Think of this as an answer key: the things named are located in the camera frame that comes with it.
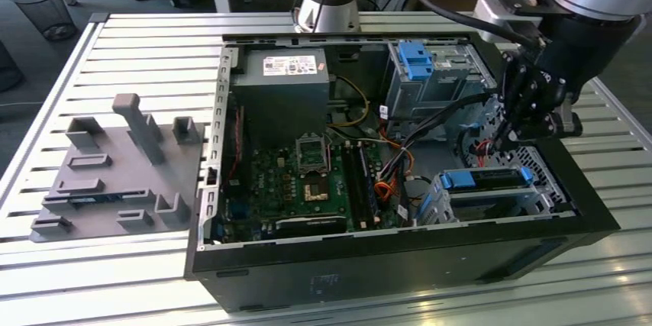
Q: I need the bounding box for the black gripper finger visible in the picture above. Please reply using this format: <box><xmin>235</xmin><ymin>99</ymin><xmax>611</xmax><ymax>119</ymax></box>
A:
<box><xmin>496</xmin><ymin>54</ymin><xmax>568</xmax><ymax>153</ymax></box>
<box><xmin>542</xmin><ymin>90</ymin><xmax>586</xmax><ymax>140</ymax></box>

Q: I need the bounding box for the hard disk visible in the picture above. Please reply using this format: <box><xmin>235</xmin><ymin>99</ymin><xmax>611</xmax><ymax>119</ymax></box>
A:
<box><xmin>436</xmin><ymin>167</ymin><xmax>535</xmax><ymax>192</ymax></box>

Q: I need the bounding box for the perforated metal disk bay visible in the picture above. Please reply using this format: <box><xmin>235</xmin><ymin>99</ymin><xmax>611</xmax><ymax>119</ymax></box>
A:
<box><xmin>416</xmin><ymin>146</ymin><xmax>572</xmax><ymax>228</ymax></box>

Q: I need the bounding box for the black RAM slot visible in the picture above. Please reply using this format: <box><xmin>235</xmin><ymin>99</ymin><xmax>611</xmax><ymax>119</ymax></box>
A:
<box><xmin>356</xmin><ymin>140</ymin><xmax>382</xmax><ymax>228</ymax></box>
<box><xmin>339</xmin><ymin>140</ymin><xmax>360</xmax><ymax>233</ymax></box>

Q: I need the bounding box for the metal optical drive cage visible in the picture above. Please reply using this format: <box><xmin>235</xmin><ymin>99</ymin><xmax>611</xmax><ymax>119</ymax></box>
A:
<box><xmin>386</xmin><ymin>41</ymin><xmax>499</xmax><ymax>123</ymax></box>

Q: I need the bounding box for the blue plastic drive latch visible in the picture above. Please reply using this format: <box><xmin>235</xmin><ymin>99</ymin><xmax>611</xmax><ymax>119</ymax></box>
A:
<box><xmin>398</xmin><ymin>41</ymin><xmax>435</xmax><ymax>82</ymax></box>

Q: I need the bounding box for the CPU socket with gold contacts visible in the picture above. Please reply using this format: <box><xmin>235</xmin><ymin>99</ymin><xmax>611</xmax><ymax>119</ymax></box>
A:
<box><xmin>300</xmin><ymin>176</ymin><xmax>332</xmax><ymax>205</ymax></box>

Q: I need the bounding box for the grey power supply unit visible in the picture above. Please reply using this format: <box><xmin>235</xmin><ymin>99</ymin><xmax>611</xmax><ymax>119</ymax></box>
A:
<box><xmin>230</xmin><ymin>47</ymin><xmax>331</xmax><ymax>138</ymax></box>

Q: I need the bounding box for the black graphics card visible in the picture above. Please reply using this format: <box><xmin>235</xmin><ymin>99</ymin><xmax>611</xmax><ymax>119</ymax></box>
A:
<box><xmin>274</xmin><ymin>213</ymin><xmax>350</xmax><ymax>239</ymax></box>

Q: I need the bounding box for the green motherboard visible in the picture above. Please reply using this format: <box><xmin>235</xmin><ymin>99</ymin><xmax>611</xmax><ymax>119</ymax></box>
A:
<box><xmin>223</xmin><ymin>131</ymin><xmax>412</xmax><ymax>244</ymax></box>

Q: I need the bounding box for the black open PC case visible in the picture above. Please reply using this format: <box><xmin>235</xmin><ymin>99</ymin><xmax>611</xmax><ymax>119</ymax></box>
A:
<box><xmin>183</xmin><ymin>31</ymin><xmax>624</xmax><ymax>314</ymax></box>

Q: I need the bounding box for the grey parts rack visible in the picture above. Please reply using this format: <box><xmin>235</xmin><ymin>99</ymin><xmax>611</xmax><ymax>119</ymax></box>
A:
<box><xmin>30</xmin><ymin>92</ymin><xmax>214</xmax><ymax>244</ymax></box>

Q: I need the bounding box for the black mesh wastebasket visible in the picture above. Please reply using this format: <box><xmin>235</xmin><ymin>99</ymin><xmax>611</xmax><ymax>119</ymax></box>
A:
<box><xmin>10</xmin><ymin>0</ymin><xmax>79</xmax><ymax>41</ymax></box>

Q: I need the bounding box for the red disk wire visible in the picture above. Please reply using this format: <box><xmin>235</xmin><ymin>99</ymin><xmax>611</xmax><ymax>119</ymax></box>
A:
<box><xmin>474</xmin><ymin>139</ymin><xmax>499</xmax><ymax>169</ymax></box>

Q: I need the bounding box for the black wire bundle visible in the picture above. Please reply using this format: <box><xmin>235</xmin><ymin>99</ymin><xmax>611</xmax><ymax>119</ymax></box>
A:
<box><xmin>400</xmin><ymin>92</ymin><xmax>503</xmax><ymax>153</ymax></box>

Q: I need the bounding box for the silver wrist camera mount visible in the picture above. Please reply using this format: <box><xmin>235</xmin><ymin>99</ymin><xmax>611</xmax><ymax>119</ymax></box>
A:
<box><xmin>472</xmin><ymin>0</ymin><xmax>555</xmax><ymax>44</ymax></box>

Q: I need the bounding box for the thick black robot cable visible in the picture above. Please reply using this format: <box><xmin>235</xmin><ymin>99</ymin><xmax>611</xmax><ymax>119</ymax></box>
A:
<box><xmin>404</xmin><ymin>0</ymin><xmax>542</xmax><ymax>45</ymax></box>

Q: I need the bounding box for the yellow power wire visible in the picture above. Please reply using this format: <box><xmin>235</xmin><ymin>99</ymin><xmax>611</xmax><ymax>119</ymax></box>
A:
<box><xmin>327</xmin><ymin>75</ymin><xmax>372</xmax><ymax>129</ymax></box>

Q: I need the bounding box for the orange wire bundle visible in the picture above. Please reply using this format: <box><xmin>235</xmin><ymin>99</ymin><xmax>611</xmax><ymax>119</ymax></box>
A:
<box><xmin>374</xmin><ymin>182</ymin><xmax>404</xmax><ymax>202</ymax></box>

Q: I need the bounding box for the metal socket cover frame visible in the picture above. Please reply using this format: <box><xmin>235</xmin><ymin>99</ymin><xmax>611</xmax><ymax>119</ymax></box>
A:
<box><xmin>294</xmin><ymin>132</ymin><xmax>334</xmax><ymax>175</ymax></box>

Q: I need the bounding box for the thin red case wire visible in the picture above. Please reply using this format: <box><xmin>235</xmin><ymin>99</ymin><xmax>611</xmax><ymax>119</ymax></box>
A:
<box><xmin>230</xmin><ymin>105</ymin><xmax>247</xmax><ymax>182</ymax></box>

